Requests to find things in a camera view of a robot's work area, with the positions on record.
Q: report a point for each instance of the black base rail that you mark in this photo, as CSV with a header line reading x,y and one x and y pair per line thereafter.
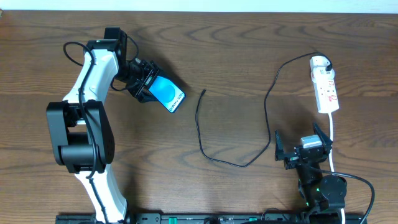
x,y
156,218

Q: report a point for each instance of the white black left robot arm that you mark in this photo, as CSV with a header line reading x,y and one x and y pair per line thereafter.
x,y
80,131

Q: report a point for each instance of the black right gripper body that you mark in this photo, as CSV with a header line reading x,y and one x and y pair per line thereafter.
x,y
300,154

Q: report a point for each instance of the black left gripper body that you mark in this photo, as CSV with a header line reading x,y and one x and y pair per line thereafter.
x,y
144,80

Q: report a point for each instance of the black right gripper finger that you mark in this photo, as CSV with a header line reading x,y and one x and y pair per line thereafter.
x,y
279,149
326,141

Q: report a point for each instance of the white power strip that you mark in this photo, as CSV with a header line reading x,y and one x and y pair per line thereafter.
x,y
322,75

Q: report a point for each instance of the blue Galaxy smartphone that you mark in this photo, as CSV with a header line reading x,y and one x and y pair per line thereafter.
x,y
167,93

